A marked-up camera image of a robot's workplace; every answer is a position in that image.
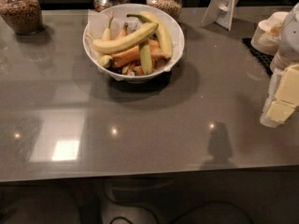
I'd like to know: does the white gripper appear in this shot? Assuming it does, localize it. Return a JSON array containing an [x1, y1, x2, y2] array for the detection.
[[260, 64, 299, 128]]

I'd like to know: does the long yellow top banana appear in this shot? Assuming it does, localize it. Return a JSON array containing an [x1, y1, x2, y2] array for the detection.
[[93, 22, 159, 54]]

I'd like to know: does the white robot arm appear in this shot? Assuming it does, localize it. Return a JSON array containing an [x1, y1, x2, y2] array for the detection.
[[260, 3, 299, 128]]

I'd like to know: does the short yellow-green banana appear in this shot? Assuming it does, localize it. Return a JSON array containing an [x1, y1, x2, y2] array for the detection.
[[139, 39, 152, 75]]

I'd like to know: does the green-tipped yellow banana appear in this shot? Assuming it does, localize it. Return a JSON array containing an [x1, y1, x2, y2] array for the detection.
[[127, 11, 173, 58]]

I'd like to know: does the white bowl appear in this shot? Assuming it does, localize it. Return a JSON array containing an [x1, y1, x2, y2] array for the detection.
[[82, 3, 186, 84]]

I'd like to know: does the overripe orange banana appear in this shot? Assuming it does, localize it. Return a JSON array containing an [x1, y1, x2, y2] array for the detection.
[[111, 39, 169, 68]]

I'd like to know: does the small brown-stem banana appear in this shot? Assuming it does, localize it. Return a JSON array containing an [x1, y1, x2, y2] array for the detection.
[[116, 22, 128, 39]]

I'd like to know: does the small upright yellow banana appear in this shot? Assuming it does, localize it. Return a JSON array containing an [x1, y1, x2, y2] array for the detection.
[[102, 12, 114, 40]]

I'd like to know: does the black rubber mat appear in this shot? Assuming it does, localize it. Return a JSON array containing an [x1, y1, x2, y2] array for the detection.
[[241, 38, 273, 77]]

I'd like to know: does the stack of paper bowls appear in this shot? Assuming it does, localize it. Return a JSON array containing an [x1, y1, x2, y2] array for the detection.
[[250, 11, 288, 56]]

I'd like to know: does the white folded card stand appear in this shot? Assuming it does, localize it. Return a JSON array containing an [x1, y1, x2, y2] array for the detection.
[[201, 0, 239, 31]]

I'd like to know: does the right glass grain jar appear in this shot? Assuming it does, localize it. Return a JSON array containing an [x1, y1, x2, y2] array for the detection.
[[146, 0, 182, 20]]

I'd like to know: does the glass grain jar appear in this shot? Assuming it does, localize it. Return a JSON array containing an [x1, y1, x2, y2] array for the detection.
[[0, 0, 43, 35], [146, 0, 182, 20]]

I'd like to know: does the left glass grain jar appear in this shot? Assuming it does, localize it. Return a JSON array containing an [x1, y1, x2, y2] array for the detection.
[[0, 0, 43, 35]]

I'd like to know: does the black floor cable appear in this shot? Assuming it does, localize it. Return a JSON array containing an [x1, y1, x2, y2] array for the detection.
[[108, 201, 255, 224]]

